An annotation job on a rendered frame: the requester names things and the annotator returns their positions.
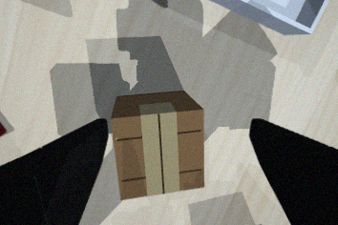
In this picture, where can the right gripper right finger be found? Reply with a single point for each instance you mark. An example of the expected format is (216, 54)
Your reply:
(302, 172)

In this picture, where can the brown cardboard box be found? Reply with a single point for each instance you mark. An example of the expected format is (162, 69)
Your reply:
(159, 143)

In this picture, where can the red block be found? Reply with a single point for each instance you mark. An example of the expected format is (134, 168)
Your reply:
(2, 130)

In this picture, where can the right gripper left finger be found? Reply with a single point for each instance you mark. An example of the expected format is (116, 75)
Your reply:
(52, 184)

